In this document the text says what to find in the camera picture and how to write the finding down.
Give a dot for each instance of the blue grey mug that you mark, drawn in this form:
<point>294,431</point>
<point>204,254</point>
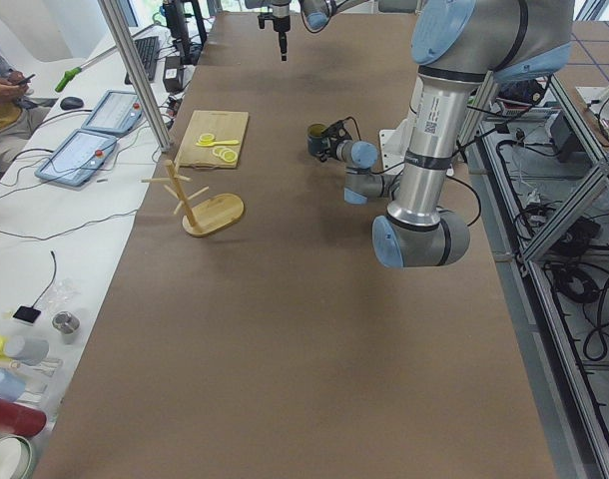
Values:
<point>317,140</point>

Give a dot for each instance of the grey cup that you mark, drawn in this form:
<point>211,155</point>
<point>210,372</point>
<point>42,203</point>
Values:
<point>28,350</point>

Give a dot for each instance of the yellow plastic knife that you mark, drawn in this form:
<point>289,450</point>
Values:
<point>217,143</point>

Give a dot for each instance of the teach pendant far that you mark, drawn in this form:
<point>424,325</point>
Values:
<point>116,114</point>

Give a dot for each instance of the lemon slice front pair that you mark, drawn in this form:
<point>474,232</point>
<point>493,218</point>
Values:
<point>206,139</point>

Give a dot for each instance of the wooden cup storage rack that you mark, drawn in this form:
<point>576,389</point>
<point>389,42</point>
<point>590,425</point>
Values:
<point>205,218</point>

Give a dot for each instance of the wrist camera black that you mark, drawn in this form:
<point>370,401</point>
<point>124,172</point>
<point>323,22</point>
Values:
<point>265,18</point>
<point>337,132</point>

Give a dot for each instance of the green handled stick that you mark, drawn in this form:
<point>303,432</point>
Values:
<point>69,75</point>

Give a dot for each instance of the teach pendant near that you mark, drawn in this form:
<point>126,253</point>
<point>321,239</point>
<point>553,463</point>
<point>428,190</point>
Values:
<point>77,159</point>

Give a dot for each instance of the aluminium frame post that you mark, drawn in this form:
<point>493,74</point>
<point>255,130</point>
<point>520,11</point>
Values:
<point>121,34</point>

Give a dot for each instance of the small black square pad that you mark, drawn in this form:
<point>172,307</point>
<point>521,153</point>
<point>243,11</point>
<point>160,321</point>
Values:
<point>27,314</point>

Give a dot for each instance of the small metal cylinder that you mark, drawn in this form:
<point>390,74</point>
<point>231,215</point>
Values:
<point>67,325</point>

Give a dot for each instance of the seated person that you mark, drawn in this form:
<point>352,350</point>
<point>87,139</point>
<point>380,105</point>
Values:
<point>19,117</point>

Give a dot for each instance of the lemon slice top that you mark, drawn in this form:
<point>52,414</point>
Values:
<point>229,156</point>

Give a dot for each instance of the black keyboard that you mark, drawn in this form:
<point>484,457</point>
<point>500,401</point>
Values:
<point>148,49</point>

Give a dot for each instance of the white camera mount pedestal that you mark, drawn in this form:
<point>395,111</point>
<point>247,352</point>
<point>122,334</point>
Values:
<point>394,145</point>

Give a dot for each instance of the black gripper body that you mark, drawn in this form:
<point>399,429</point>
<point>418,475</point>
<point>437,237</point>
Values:
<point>335,148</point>
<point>281,23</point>

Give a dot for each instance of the black computer mouse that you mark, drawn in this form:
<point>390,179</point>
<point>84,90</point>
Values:
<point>71,103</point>

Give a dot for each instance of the green white bowl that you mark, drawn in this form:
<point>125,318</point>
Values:
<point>17,458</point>

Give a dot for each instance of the light blue cup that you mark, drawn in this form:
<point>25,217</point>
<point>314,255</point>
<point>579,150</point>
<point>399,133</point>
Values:
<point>11,386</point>

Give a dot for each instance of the red bottle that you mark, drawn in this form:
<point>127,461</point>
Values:
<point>20,420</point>

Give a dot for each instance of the bamboo cutting board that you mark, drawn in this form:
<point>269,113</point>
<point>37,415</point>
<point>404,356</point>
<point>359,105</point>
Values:
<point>225,125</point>

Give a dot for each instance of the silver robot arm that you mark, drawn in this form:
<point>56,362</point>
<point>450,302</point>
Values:
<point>455,44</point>
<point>316,15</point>

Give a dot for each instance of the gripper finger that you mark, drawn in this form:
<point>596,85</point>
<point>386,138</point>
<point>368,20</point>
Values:
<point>282,46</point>
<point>285,49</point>

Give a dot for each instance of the teach pendant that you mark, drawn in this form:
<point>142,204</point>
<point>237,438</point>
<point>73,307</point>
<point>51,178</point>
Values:
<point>77,159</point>
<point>116,114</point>

